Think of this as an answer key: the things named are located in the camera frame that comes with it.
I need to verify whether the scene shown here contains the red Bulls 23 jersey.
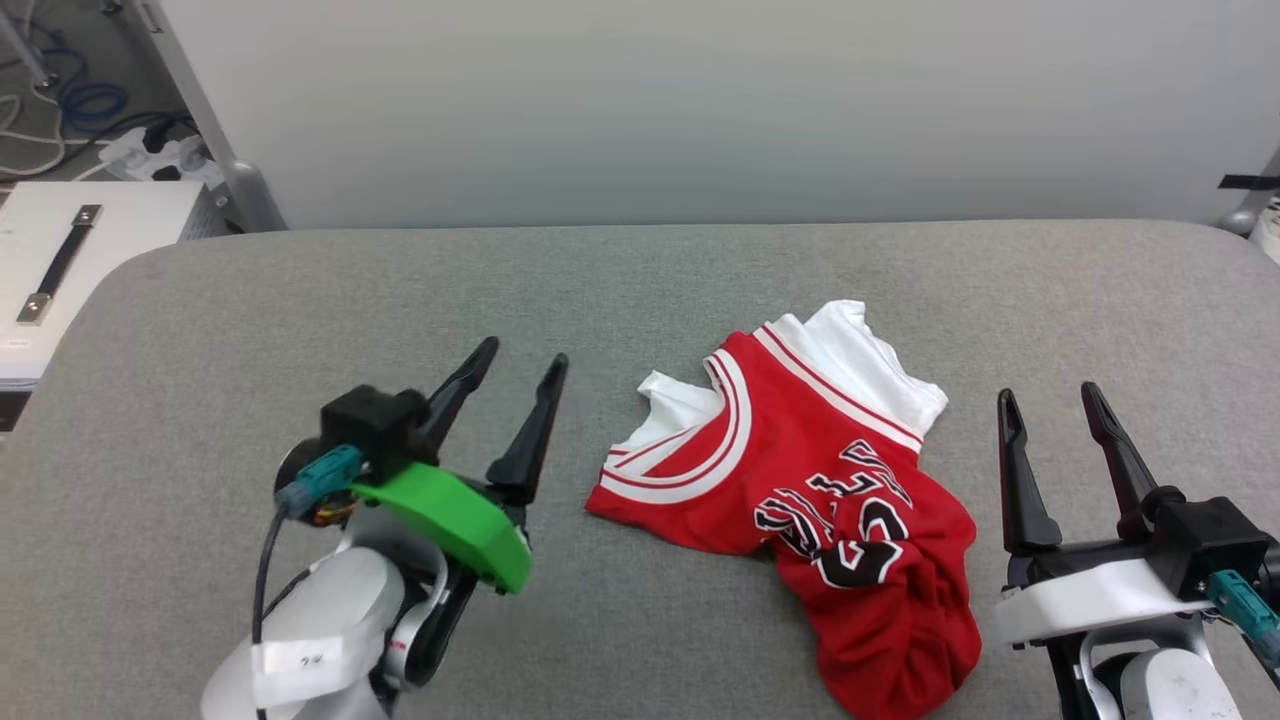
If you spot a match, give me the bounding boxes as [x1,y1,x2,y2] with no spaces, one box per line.
[585,299,983,720]

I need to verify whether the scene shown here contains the blue cable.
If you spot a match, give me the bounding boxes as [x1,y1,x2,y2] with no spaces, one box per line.
[40,45,131,131]

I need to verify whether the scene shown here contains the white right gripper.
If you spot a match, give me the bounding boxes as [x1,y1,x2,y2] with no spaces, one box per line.
[995,381,1213,651]

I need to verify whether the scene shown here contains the grey metal stand foot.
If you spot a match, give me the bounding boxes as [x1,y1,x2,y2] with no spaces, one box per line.
[1215,150,1280,236]

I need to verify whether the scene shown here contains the white power strip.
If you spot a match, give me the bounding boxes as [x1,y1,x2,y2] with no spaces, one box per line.
[98,125,226,189]

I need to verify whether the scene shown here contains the white cable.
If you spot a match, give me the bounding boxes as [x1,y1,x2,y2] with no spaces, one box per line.
[0,90,71,181]

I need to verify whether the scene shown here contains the black cable with teal plug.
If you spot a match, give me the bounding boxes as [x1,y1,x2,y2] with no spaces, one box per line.
[1205,570,1280,691]
[252,445,363,720]

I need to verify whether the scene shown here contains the black strap handle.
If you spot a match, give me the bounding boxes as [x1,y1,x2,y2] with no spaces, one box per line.
[16,204,104,326]

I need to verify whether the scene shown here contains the white metal equipment box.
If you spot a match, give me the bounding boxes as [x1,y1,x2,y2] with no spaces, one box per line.
[0,180,206,391]

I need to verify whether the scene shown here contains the grey metal table leg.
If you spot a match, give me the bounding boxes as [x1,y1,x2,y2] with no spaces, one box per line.
[0,10,56,89]

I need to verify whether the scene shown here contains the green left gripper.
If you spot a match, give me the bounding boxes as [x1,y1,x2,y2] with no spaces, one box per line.
[350,337,570,689]

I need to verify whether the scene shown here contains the grey metal frame post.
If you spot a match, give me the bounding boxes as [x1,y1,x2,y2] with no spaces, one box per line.
[130,0,289,233]

